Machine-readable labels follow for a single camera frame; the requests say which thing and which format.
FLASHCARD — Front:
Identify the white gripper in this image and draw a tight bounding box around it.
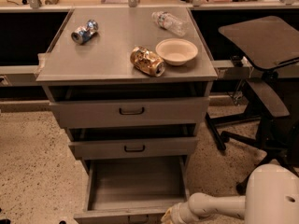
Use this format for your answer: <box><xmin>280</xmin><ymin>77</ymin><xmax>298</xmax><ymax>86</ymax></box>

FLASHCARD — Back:
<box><xmin>161</xmin><ymin>202</ymin><xmax>195</xmax><ymax>224</ymax></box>

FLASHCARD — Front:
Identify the grey bottom drawer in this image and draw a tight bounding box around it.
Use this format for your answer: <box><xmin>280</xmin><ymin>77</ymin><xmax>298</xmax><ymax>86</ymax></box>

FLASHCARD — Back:
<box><xmin>74</xmin><ymin>156</ymin><xmax>190</xmax><ymax>224</ymax></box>

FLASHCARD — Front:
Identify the grey drawer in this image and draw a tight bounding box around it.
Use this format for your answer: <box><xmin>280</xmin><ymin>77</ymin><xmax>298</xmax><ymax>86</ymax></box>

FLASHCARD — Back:
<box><xmin>74</xmin><ymin>156</ymin><xmax>190</xmax><ymax>224</ymax></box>
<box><xmin>69</xmin><ymin>137</ymin><xmax>197</xmax><ymax>160</ymax></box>
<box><xmin>50</xmin><ymin>97</ymin><xmax>209</xmax><ymax>129</ymax></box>

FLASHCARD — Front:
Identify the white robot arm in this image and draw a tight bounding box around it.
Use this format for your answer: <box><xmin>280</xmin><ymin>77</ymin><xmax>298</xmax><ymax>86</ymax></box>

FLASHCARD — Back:
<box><xmin>161</xmin><ymin>164</ymin><xmax>299</xmax><ymax>224</ymax></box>

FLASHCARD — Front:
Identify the grey middle drawer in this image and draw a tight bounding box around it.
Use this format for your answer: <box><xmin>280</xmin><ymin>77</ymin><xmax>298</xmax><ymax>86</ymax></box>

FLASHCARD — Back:
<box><xmin>69</xmin><ymin>137</ymin><xmax>197</xmax><ymax>160</ymax></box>

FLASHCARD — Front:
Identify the grey top drawer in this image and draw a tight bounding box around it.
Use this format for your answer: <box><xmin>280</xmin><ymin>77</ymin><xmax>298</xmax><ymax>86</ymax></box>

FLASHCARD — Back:
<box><xmin>50</xmin><ymin>97</ymin><xmax>209</xmax><ymax>129</ymax></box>

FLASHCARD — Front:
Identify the grey drawer cabinet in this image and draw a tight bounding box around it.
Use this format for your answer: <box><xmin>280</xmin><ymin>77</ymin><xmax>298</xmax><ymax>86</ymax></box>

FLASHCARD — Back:
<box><xmin>36</xmin><ymin>7</ymin><xmax>219</xmax><ymax>175</ymax></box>

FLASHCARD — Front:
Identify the crushed gold soda can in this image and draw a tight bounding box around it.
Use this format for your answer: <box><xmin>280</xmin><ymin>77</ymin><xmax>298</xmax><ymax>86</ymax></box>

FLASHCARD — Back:
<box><xmin>130</xmin><ymin>46</ymin><xmax>165</xmax><ymax>77</ymax></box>

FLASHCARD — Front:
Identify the beige paper bowl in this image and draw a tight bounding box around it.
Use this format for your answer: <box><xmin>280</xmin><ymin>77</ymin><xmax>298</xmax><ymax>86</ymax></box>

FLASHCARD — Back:
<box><xmin>155</xmin><ymin>38</ymin><xmax>198</xmax><ymax>66</ymax></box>

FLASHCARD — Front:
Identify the clear plastic water bottle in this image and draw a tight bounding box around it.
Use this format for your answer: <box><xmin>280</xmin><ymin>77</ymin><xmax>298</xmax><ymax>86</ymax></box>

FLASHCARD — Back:
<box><xmin>151</xmin><ymin>11</ymin><xmax>188</xmax><ymax>36</ymax></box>

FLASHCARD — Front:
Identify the crushed blue soda can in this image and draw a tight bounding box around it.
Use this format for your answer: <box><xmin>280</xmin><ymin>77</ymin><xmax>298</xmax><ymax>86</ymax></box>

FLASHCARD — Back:
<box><xmin>71</xmin><ymin>20</ymin><xmax>98</xmax><ymax>45</ymax></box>

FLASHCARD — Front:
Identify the black office chair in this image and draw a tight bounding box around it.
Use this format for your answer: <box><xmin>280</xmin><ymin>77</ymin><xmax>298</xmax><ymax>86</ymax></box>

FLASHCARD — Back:
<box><xmin>205</xmin><ymin>15</ymin><xmax>299</xmax><ymax>195</ymax></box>

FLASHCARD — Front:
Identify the long lab workbench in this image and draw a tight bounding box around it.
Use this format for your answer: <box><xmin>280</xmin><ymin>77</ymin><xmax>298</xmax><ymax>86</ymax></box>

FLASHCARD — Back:
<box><xmin>0</xmin><ymin>0</ymin><xmax>299</xmax><ymax>87</ymax></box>

